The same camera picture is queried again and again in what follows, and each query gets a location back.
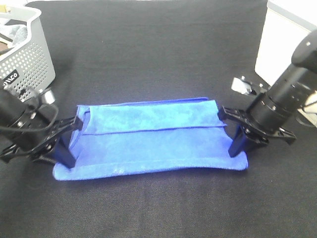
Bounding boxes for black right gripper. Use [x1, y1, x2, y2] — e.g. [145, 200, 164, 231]
[217, 107, 297, 158]

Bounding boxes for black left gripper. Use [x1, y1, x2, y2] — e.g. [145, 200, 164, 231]
[0, 117, 83, 169]

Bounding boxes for blue microfibre towel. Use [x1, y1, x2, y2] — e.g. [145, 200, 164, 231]
[53, 98, 248, 180]

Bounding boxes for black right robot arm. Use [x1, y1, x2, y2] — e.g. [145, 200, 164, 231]
[217, 30, 317, 157]

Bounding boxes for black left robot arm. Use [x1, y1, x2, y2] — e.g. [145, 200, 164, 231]
[0, 87, 83, 169]

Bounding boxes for grey perforated laundry basket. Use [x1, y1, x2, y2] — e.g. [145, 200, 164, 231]
[0, 5, 55, 102]

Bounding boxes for grey towel in basket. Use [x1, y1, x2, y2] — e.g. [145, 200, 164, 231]
[0, 24, 28, 50]

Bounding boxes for white storage box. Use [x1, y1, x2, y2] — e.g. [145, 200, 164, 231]
[255, 0, 317, 124]

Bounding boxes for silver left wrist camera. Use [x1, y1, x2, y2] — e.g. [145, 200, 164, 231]
[40, 89, 55, 105]

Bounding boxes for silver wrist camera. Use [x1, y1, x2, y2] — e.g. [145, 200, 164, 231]
[40, 89, 55, 105]
[231, 76, 268, 96]

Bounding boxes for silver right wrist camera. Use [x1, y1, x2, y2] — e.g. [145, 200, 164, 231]
[231, 76, 268, 96]

